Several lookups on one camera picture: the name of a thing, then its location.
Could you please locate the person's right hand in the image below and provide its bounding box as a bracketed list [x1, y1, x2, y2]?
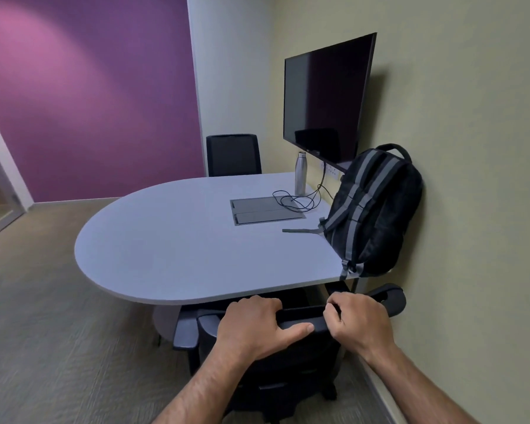
[324, 291, 396, 362]

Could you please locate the person's left hand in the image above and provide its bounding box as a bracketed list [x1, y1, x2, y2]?
[215, 295, 315, 363]

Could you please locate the black swivel office chair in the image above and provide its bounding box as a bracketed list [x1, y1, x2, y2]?
[173, 283, 408, 424]

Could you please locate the black grey backpack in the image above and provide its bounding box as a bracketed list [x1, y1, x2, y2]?
[282, 143, 425, 281]

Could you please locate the person's left forearm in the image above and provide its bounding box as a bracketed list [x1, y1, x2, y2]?
[152, 342, 259, 424]

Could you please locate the person's right forearm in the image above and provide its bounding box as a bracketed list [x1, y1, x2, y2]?
[362, 344, 482, 424]

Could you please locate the steel water bottle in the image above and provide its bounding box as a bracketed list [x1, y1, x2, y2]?
[294, 151, 309, 196]

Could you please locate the black mesh back chair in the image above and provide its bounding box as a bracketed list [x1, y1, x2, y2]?
[206, 134, 263, 178]

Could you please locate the black television screen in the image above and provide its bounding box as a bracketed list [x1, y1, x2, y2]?
[283, 32, 378, 166]

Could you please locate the grey table cable box lid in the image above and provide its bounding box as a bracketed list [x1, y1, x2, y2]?
[229, 196, 307, 227]

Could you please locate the black coiled cable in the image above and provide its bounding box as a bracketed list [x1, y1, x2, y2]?
[271, 162, 327, 213]

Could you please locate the glass door white frame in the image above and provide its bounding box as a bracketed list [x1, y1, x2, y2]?
[0, 97, 35, 246]

